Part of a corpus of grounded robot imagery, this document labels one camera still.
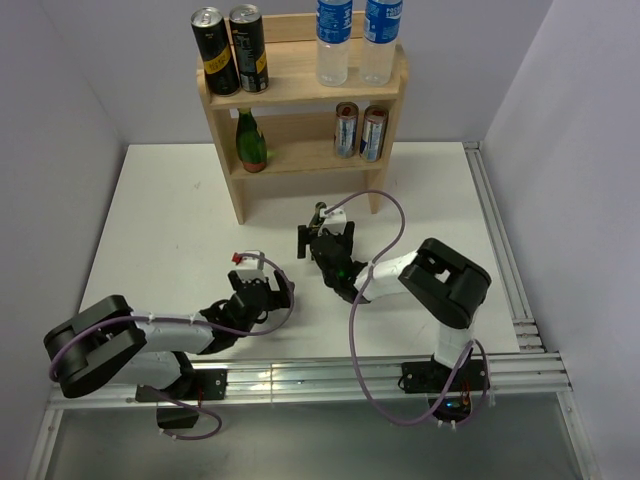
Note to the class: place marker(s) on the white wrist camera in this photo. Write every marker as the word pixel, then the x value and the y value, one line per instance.
pixel 333 222
pixel 249 266

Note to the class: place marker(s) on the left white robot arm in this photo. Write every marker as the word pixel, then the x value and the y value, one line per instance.
pixel 109 343

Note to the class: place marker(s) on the clear water bottle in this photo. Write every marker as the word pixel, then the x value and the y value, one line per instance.
pixel 381 28
pixel 333 32

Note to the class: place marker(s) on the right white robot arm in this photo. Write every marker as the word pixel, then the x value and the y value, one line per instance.
pixel 449 285

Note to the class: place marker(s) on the black yellow can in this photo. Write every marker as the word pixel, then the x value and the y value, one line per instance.
pixel 209 29
pixel 247 33

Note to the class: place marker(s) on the silver blue energy can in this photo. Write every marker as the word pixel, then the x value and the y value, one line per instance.
pixel 373 133

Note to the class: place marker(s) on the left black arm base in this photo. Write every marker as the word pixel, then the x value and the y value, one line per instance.
pixel 185 397

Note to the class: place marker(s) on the aluminium right rail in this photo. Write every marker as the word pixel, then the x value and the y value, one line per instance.
pixel 527 332

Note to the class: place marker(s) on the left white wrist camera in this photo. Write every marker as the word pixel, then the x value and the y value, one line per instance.
pixel 249 266

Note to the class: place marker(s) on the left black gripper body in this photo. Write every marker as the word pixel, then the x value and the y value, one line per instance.
pixel 273 299

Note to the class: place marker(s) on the silver red-tab can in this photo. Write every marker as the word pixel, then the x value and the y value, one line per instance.
pixel 347 114

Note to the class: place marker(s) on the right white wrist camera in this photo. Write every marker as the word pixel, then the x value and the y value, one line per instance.
pixel 333 222

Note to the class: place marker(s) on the aluminium rail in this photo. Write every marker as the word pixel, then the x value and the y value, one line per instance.
pixel 327 380
pixel 527 332

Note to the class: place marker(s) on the aluminium front rail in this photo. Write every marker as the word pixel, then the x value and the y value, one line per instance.
pixel 327 380

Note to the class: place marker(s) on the wooden three-tier shelf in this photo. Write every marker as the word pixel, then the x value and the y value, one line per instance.
pixel 302 143

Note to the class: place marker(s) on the left black yellow can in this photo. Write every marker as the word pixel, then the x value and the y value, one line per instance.
pixel 209 29

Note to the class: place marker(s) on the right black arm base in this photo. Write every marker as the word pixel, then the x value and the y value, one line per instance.
pixel 430 377

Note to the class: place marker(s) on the green glass bottle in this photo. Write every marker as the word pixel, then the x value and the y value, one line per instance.
pixel 317 219
pixel 250 142

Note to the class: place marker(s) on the right black yellow can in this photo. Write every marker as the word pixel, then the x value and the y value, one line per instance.
pixel 247 33

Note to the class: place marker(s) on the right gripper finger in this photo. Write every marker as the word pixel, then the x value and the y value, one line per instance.
pixel 304 237
pixel 348 233

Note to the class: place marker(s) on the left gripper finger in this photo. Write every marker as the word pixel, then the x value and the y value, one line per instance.
pixel 237 283
pixel 282 297

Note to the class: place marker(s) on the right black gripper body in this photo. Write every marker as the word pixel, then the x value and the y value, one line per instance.
pixel 330 279

